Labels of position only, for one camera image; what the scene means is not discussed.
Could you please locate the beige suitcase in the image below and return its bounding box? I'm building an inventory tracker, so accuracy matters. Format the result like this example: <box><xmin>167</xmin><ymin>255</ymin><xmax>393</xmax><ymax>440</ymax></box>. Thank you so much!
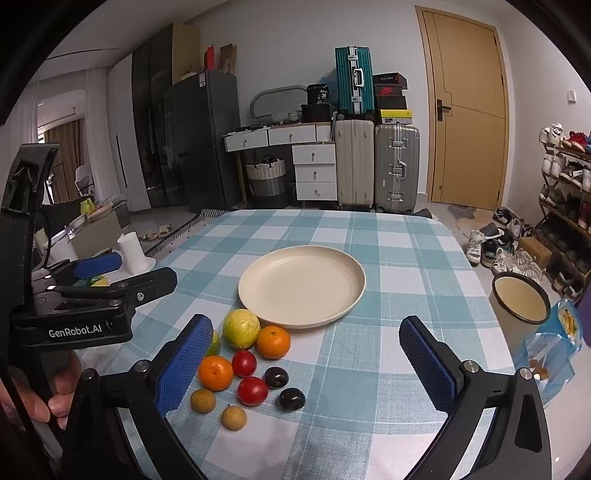
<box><xmin>335</xmin><ymin>119</ymin><xmax>376</xmax><ymax>210</ymax></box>

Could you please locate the silver suitcase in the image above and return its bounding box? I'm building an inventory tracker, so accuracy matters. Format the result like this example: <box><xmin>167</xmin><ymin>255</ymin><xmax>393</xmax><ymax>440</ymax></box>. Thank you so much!
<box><xmin>374</xmin><ymin>124</ymin><xmax>421</xmax><ymax>214</ymax></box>

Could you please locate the wicker basket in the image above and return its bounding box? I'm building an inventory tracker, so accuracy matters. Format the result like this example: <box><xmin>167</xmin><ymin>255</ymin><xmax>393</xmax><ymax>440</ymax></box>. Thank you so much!
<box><xmin>245</xmin><ymin>157</ymin><xmax>289</xmax><ymax>209</ymax></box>

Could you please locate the white cylinder stand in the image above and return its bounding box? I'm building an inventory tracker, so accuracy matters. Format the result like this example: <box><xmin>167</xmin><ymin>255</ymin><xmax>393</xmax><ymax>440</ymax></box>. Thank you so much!
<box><xmin>117</xmin><ymin>232</ymin><xmax>157</xmax><ymax>272</ymax></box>

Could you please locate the person's left hand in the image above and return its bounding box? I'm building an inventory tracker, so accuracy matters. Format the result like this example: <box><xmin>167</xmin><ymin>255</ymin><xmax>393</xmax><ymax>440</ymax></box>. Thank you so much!
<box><xmin>0</xmin><ymin>353</ymin><xmax>83</xmax><ymax>431</ymax></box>

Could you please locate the white drawer desk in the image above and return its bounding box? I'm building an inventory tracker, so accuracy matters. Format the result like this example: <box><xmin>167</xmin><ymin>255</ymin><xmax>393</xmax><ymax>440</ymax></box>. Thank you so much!
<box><xmin>223</xmin><ymin>124</ymin><xmax>338</xmax><ymax>201</ymax></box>

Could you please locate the yellow-green citrus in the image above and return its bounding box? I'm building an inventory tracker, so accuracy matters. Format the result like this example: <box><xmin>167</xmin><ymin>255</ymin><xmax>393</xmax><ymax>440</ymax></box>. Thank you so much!
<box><xmin>223</xmin><ymin>308</ymin><xmax>262</xmax><ymax>350</ymax></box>

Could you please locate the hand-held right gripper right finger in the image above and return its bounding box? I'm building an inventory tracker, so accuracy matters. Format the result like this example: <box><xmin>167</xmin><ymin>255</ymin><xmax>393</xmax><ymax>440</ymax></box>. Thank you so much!
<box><xmin>398</xmin><ymin>316</ymin><xmax>552</xmax><ymax>480</ymax></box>

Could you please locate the dark grey refrigerator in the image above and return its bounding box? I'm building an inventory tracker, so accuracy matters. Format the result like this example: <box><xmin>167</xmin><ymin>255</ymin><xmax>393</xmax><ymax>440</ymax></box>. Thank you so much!
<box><xmin>164</xmin><ymin>70</ymin><xmax>241</xmax><ymax>213</ymax></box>

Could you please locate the cream enamel mug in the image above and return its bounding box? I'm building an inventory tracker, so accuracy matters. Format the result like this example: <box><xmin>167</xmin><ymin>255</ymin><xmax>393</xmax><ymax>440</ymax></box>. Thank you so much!
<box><xmin>489</xmin><ymin>272</ymin><xmax>552</xmax><ymax>352</ymax></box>

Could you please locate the orange mandarin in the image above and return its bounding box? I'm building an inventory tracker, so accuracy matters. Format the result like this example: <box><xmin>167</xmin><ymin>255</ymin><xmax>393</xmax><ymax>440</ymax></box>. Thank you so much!
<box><xmin>256</xmin><ymin>325</ymin><xmax>291</xmax><ymax>360</ymax></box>
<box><xmin>198</xmin><ymin>356</ymin><xmax>234</xmax><ymax>391</ymax></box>

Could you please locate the blue plastic bag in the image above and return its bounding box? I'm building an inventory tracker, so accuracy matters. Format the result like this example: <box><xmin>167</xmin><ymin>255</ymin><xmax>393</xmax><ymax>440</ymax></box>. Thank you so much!
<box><xmin>512</xmin><ymin>299</ymin><xmax>587</xmax><ymax>407</ymax></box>

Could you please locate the cream round plate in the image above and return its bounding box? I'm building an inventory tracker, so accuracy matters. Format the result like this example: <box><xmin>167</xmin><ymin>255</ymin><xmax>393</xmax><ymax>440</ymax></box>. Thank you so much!
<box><xmin>238</xmin><ymin>246</ymin><xmax>366</xmax><ymax>329</ymax></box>

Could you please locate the pile of sneakers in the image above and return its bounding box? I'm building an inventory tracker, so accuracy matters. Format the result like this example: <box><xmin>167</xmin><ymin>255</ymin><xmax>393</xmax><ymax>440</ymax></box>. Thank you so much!
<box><xmin>464</xmin><ymin>208</ymin><xmax>546</xmax><ymax>282</ymax></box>

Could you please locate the grey curved chair back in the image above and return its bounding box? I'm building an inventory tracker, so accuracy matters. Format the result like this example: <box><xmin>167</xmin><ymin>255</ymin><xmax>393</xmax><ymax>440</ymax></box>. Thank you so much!
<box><xmin>250</xmin><ymin>85</ymin><xmax>308</xmax><ymax>121</ymax></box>

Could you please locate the small cardboard box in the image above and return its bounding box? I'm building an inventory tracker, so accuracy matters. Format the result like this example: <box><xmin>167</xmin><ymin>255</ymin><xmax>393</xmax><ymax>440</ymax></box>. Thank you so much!
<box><xmin>519</xmin><ymin>236</ymin><xmax>552</xmax><ymax>268</ymax></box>

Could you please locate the brown longan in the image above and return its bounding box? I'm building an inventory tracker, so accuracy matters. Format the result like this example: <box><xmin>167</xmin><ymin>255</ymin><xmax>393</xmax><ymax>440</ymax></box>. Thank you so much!
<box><xmin>221</xmin><ymin>405</ymin><xmax>247</xmax><ymax>432</ymax></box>
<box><xmin>190</xmin><ymin>388</ymin><xmax>217</xmax><ymax>415</ymax></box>

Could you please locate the dark wardrobe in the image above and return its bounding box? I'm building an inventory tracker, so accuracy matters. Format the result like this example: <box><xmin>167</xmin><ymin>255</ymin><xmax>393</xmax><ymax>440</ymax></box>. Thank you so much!
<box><xmin>131</xmin><ymin>24</ymin><xmax>174</xmax><ymax>208</ymax></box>

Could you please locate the shoe rack with shoes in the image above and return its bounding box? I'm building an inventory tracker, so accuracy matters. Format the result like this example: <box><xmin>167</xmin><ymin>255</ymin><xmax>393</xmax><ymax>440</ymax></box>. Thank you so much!
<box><xmin>538</xmin><ymin>122</ymin><xmax>591</xmax><ymax>301</ymax></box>

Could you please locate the striped rug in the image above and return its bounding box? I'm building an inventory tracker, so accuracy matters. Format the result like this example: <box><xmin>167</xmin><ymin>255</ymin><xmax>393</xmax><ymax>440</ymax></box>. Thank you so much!
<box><xmin>143</xmin><ymin>209</ymin><xmax>232</xmax><ymax>254</ymax></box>

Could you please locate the teal suitcase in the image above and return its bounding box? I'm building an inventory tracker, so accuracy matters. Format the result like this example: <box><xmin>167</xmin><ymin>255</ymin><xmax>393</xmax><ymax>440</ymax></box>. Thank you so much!
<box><xmin>335</xmin><ymin>46</ymin><xmax>375</xmax><ymax>121</ymax></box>

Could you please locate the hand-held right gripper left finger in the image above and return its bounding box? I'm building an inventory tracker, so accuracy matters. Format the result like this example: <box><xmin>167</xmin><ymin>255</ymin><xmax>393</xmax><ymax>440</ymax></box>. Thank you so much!
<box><xmin>60</xmin><ymin>314</ymin><xmax>218</xmax><ymax>480</ymax></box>

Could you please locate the stack of shoe boxes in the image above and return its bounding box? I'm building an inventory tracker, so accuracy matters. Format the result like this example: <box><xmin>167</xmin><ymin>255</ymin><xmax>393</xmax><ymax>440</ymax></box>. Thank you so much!
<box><xmin>373</xmin><ymin>74</ymin><xmax>409</xmax><ymax>125</ymax></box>

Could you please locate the teal checked tablecloth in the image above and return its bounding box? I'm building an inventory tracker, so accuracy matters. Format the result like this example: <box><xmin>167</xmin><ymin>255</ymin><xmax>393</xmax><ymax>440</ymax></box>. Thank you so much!
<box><xmin>74</xmin><ymin>209</ymin><xmax>550</xmax><ymax>480</ymax></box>

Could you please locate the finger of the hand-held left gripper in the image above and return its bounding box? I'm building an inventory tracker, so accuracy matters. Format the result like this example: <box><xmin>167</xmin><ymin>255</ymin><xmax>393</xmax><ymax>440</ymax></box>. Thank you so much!
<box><xmin>32</xmin><ymin>253</ymin><xmax>123</xmax><ymax>289</ymax></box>
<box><xmin>46</xmin><ymin>267</ymin><xmax>178</xmax><ymax>320</ymax></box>

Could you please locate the dark purple plum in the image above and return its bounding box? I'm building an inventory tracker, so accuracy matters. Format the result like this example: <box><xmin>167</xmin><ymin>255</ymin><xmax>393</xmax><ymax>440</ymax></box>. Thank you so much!
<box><xmin>264</xmin><ymin>366</ymin><xmax>290</xmax><ymax>389</ymax></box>
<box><xmin>278</xmin><ymin>387</ymin><xmax>306</xmax><ymax>411</ymax></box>

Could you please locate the red tomato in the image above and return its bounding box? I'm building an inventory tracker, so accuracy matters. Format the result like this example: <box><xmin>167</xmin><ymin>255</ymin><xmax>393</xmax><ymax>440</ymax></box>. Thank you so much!
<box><xmin>237</xmin><ymin>376</ymin><xmax>269</xmax><ymax>407</ymax></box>
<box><xmin>232</xmin><ymin>350</ymin><xmax>258</xmax><ymax>378</ymax></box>

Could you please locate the wooden door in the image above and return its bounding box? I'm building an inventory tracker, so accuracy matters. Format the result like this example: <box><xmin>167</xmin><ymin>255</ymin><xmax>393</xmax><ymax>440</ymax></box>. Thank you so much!
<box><xmin>416</xmin><ymin>6</ymin><xmax>511</xmax><ymax>210</ymax></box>

